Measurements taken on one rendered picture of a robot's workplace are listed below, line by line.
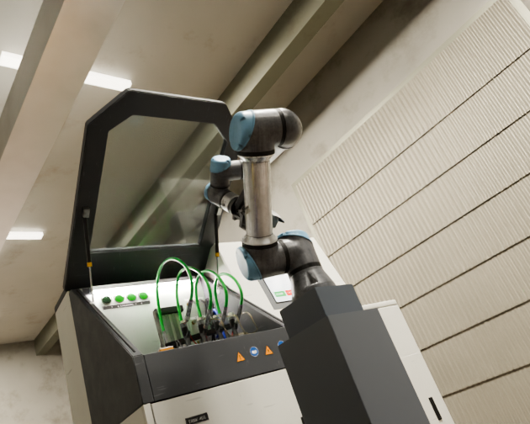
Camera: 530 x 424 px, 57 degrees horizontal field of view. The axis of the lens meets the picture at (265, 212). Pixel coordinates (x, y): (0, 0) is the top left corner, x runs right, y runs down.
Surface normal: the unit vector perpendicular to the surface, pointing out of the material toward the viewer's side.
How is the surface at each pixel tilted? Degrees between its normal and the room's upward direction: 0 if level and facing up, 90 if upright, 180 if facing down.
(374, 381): 90
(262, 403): 90
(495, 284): 90
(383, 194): 90
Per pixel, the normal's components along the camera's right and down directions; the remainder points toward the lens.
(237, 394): 0.50, -0.54
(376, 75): -0.75, -0.04
